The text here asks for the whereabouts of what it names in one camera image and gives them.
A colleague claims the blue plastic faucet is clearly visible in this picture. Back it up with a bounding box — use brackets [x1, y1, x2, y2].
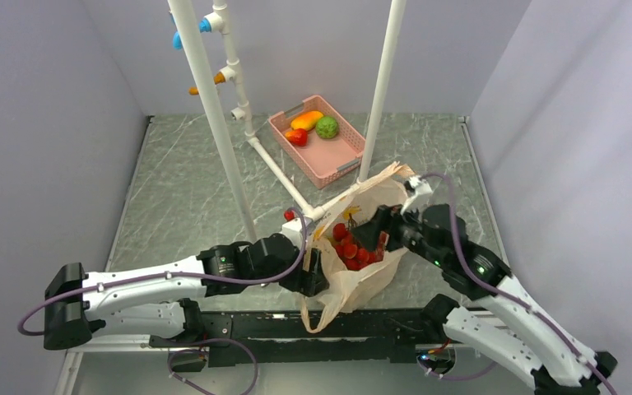
[169, 11, 212, 50]

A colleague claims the red fake fruit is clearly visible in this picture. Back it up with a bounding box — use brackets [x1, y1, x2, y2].
[284, 128, 309, 147]

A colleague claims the white PVC pipe frame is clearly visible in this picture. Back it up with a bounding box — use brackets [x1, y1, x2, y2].
[168, 0, 407, 232]

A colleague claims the green fake custard apple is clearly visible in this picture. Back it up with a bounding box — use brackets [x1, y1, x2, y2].
[314, 116, 340, 140]

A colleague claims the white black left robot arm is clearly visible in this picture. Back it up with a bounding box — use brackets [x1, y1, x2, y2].
[43, 233, 328, 351]

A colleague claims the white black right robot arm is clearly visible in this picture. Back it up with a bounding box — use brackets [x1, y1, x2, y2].
[351, 204, 618, 394]

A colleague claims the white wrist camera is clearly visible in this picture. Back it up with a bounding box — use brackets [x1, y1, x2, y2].
[280, 215, 315, 249]
[401, 175, 434, 214]

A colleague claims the orange brass faucet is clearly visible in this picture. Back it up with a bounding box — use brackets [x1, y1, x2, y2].
[188, 72, 226, 96]

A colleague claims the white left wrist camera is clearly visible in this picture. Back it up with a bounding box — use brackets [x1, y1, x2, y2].
[280, 215, 315, 249]

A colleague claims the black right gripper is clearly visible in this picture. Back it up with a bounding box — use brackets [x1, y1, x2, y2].
[349, 197, 446, 267]

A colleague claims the yellow orange fake mango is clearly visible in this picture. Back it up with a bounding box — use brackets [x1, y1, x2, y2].
[290, 110, 324, 132]

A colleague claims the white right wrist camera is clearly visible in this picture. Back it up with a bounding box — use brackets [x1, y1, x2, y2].
[401, 175, 434, 214]

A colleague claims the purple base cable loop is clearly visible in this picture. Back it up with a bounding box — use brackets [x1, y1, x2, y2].
[166, 337, 259, 395]

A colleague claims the red fake strawberry bunch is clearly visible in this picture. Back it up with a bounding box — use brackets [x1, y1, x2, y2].
[328, 222, 388, 271]

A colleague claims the pink perforated plastic basket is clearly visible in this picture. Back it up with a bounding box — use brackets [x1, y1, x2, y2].
[268, 95, 365, 189]

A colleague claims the translucent orange plastic bag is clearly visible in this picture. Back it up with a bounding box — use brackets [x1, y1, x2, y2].
[300, 160, 418, 335]

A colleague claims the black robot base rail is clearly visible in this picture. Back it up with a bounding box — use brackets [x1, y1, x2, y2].
[148, 308, 475, 367]

